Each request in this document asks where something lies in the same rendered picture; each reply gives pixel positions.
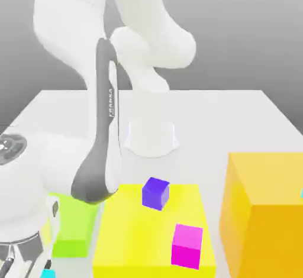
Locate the small purple cube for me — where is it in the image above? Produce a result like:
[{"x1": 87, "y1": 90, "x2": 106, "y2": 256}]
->
[{"x1": 141, "y1": 176, "x2": 170, "y2": 212}]

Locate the small magenta cube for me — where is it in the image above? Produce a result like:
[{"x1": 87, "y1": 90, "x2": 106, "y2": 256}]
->
[{"x1": 170, "y1": 223, "x2": 204, "y2": 271}]

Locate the large yellow box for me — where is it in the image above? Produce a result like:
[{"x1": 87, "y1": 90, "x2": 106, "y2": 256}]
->
[{"x1": 92, "y1": 183, "x2": 217, "y2": 278}]

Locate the large green box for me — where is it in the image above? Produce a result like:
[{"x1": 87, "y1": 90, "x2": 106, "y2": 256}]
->
[{"x1": 40, "y1": 192, "x2": 101, "y2": 259}]

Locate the large orange box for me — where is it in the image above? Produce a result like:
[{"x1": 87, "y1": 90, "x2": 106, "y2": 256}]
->
[{"x1": 219, "y1": 151, "x2": 303, "y2": 278}]

